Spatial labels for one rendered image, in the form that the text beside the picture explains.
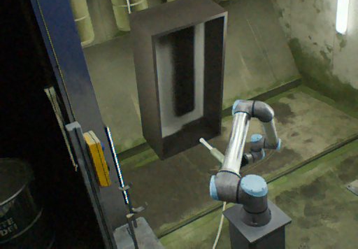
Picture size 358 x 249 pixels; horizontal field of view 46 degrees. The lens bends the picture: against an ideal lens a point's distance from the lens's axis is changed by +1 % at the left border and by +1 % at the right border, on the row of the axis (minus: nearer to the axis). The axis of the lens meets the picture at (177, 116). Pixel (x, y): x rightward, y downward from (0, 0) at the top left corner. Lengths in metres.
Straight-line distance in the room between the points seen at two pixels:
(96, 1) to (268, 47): 2.04
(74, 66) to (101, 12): 2.04
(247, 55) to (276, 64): 0.39
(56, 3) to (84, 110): 0.62
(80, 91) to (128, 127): 1.96
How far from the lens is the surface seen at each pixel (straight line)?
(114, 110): 4.31
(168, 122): 3.83
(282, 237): 2.79
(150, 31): 2.84
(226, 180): 2.60
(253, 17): 5.12
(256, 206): 2.59
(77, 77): 2.38
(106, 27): 4.40
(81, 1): 3.91
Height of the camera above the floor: 2.59
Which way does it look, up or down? 31 degrees down
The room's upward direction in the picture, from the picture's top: 9 degrees counter-clockwise
